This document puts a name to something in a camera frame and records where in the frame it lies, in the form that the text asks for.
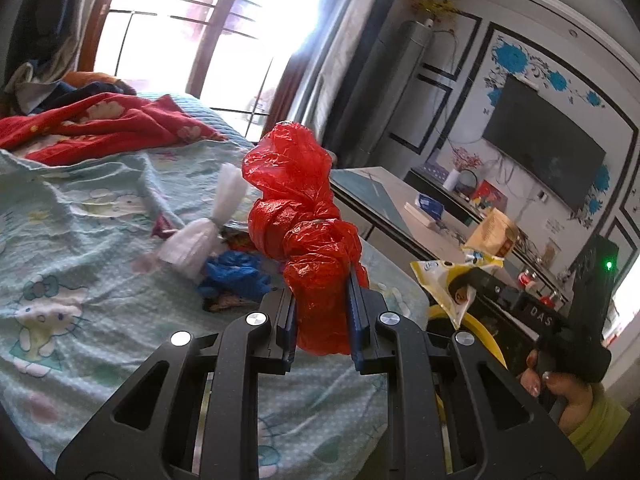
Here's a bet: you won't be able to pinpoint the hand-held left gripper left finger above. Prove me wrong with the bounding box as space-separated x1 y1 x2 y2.
55 287 298 480

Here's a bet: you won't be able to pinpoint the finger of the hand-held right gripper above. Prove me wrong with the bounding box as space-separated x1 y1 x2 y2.
447 282 477 311
465 266 506 292

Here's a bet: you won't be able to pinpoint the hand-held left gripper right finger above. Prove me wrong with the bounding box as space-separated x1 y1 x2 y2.
345 260 586 480

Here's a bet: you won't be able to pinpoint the yellow and white snack packet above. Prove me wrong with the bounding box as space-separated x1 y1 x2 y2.
410 259 505 331

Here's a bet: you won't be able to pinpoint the red plastic bag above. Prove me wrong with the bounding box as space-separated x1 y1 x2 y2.
241 121 370 357

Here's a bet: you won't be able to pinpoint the person's right forearm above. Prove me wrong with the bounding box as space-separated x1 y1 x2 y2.
567 385 632 471

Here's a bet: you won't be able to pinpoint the person's right hand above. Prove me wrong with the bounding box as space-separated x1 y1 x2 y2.
520 349 593 433

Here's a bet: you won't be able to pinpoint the golden snack bag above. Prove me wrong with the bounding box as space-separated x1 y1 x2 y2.
462 208 521 261

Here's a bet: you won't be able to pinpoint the black television cabinet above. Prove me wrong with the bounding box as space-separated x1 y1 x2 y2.
404 167 571 306

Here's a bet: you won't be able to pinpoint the blue plastic bag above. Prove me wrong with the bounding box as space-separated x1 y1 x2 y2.
197 251 273 306

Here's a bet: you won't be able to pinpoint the red gift box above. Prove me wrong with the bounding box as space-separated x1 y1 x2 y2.
470 180 508 213

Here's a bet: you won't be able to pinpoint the white flat box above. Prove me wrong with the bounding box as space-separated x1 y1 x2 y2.
403 202 438 228

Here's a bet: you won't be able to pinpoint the blue tissue packet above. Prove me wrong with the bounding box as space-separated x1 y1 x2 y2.
416 194 446 218

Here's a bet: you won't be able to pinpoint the round desk ornament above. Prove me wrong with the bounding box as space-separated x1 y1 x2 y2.
456 170 478 198

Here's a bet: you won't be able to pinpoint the white vase with pink flowers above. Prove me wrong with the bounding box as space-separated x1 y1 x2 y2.
442 147 483 192

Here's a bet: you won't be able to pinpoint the white and blue coffee table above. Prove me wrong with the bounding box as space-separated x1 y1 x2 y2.
330 166 506 271

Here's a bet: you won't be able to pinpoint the white plastic bag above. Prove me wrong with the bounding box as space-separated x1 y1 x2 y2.
157 162 248 281

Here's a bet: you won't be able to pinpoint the grey standing air conditioner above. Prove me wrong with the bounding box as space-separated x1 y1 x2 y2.
345 19 436 168

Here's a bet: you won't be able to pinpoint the light blue printed bed sheet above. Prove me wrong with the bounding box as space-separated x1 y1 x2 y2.
0 145 436 471

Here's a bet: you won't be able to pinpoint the grey curtain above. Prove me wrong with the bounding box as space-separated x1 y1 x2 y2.
272 0 416 166

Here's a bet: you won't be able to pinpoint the yellow artificial flowers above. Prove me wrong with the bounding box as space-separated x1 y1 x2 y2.
405 0 463 26

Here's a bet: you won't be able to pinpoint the red printed blanket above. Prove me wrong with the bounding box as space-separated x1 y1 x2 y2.
0 92 228 166

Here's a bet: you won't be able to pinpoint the brown framed window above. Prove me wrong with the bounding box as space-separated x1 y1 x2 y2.
92 0 341 141

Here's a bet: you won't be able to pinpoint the pile of clothes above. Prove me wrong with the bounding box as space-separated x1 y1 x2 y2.
0 60 136 116

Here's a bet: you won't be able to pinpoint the black wall television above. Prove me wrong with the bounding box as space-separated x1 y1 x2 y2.
481 74 607 212

